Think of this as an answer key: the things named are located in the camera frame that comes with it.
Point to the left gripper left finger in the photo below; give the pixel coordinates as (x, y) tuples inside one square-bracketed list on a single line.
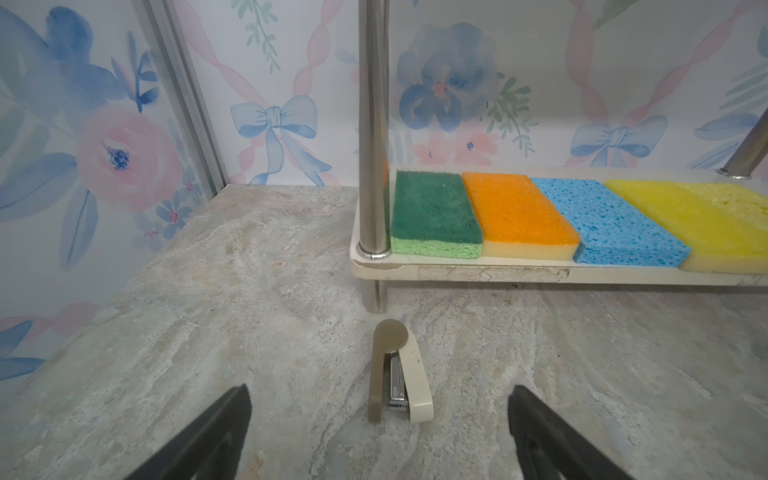
[(209, 447)]

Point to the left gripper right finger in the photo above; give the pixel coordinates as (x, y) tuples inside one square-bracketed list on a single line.
[(547, 447)]

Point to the blue sponge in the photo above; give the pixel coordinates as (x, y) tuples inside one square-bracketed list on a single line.
[(612, 231)]

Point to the orange sponge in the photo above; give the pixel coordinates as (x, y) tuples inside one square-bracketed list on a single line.
[(517, 219)]

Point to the green scrub sponge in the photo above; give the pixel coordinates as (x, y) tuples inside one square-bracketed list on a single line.
[(433, 216)]

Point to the yellow sponge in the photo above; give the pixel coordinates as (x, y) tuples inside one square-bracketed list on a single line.
[(719, 241), (740, 202)]

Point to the white two-tier shelf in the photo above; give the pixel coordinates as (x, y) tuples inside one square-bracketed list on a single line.
[(370, 256)]

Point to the small cream stapler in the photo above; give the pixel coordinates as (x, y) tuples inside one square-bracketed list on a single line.
[(398, 378)]

